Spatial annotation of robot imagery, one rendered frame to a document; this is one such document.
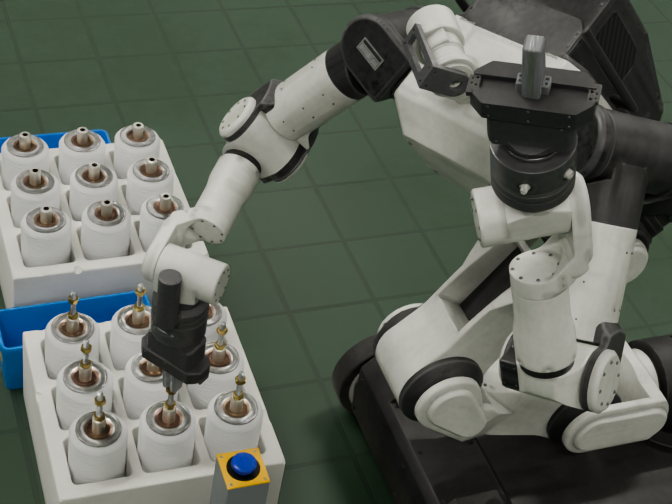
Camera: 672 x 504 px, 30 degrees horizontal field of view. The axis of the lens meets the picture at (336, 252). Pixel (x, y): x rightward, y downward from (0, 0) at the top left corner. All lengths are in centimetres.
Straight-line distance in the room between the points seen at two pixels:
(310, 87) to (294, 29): 172
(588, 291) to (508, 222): 23
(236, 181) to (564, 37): 58
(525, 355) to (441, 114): 38
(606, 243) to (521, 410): 71
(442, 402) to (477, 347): 10
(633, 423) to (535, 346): 85
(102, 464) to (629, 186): 102
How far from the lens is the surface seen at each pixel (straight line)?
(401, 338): 202
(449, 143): 167
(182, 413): 215
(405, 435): 227
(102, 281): 252
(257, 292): 274
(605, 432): 226
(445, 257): 293
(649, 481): 239
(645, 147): 154
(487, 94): 122
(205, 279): 186
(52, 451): 219
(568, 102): 121
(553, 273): 141
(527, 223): 134
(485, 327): 197
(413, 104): 172
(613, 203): 153
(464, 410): 202
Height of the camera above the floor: 189
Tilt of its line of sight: 41 degrees down
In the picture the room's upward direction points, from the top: 12 degrees clockwise
